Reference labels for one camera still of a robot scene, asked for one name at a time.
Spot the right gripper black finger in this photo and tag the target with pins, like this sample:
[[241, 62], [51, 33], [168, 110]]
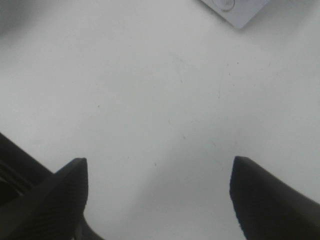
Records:
[[267, 208]]

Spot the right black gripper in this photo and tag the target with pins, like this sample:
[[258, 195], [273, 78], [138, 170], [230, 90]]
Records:
[[37, 204]]

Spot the round door release button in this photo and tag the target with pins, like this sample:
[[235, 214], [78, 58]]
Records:
[[224, 5]]

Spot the white microwave oven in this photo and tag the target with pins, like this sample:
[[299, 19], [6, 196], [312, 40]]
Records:
[[242, 12]]

